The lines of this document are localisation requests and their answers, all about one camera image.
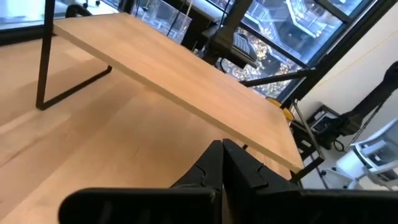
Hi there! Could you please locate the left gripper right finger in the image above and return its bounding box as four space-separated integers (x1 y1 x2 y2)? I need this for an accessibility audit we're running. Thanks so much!
223 138 398 224

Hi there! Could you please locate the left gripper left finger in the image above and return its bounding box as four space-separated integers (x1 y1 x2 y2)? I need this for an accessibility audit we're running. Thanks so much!
58 139 224 224

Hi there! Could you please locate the wooden shelf with black legs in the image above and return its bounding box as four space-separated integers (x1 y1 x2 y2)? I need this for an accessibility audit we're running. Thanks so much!
35 0 326 184

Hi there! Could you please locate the white office chair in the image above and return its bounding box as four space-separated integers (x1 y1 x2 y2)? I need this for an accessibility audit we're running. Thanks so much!
320 118 398 190

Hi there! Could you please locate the black office chair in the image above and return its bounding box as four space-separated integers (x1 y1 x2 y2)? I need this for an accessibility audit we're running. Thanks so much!
201 24 259 69

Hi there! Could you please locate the clear plastic box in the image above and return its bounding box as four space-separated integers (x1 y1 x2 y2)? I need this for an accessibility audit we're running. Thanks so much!
130 0 193 44

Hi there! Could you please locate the black metal table frame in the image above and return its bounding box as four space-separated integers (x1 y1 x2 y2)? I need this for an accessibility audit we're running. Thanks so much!
239 68 327 190

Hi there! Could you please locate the black window frame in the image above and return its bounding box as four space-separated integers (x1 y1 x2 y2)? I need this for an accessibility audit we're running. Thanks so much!
186 0 398 103

